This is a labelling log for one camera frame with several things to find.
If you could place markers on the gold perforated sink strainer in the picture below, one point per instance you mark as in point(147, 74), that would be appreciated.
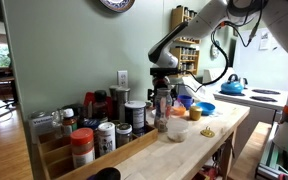
point(207, 132)

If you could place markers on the white lidded spice shaker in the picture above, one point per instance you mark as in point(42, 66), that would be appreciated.
point(106, 138)

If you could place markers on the white electric stove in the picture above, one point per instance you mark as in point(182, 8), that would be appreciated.
point(265, 108)

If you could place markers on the gold lidded small jar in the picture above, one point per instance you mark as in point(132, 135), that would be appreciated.
point(195, 112)

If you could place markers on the white wall power outlet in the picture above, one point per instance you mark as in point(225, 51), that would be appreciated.
point(122, 78)

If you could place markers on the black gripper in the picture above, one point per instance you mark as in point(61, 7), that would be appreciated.
point(160, 76)

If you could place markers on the light blue plastic bowl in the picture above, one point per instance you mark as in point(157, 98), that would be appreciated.
point(207, 108)

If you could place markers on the black lidded small jar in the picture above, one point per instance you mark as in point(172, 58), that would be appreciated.
point(123, 134)

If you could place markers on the small white capped bottle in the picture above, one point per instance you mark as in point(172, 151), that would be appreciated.
point(69, 123)

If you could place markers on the stainless steel shaker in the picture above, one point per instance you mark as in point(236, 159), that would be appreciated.
point(122, 98)

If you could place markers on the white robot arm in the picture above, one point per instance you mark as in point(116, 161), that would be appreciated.
point(234, 13)

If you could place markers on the labeled clear plastic bottle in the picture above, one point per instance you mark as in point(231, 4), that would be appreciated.
point(163, 102)

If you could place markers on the dark blue salt canister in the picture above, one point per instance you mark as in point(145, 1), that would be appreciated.
point(135, 115)

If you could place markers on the lower wooden spice rack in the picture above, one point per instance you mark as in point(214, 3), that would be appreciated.
point(187, 59)

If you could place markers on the dark blue plastic cup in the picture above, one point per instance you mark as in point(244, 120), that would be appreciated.
point(186, 100)

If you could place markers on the red lidded spice jar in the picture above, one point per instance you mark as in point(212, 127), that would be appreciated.
point(82, 145)

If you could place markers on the white box in tray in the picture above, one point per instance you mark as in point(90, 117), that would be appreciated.
point(40, 122)

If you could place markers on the blue tea kettle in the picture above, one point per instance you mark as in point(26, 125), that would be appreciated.
point(232, 85)

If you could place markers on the white paper bag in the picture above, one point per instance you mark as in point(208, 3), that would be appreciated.
point(196, 90)

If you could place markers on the dark sauce bottle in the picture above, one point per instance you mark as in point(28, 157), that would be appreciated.
point(100, 106)

